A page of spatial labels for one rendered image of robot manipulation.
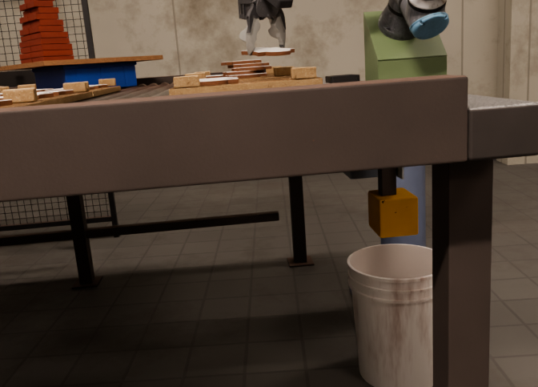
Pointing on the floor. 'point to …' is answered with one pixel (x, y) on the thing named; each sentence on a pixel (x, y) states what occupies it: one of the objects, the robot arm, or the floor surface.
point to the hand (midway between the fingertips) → (268, 50)
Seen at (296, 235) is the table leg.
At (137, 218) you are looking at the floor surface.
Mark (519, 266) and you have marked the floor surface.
